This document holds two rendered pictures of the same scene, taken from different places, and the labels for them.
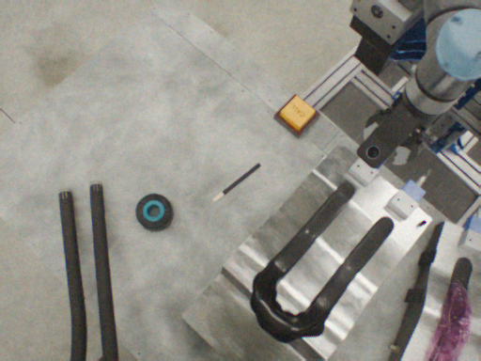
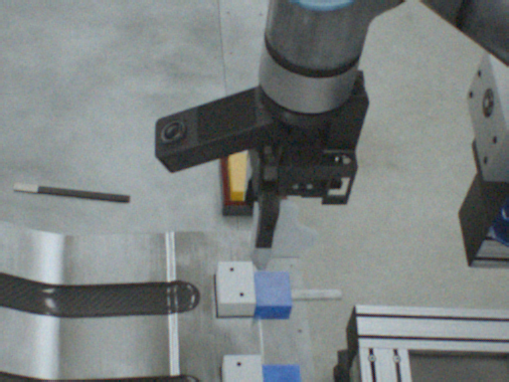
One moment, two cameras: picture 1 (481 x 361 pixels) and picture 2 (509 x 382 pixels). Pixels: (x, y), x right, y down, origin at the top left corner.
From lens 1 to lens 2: 61 cm
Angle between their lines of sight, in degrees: 27
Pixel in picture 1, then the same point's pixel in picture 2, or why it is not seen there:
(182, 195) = not seen: outside the picture
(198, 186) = (19, 156)
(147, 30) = not seen: outside the picture
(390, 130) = (221, 113)
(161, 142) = (40, 74)
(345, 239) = (102, 355)
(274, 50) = (446, 244)
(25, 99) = not seen: hidden behind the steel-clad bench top
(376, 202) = (209, 350)
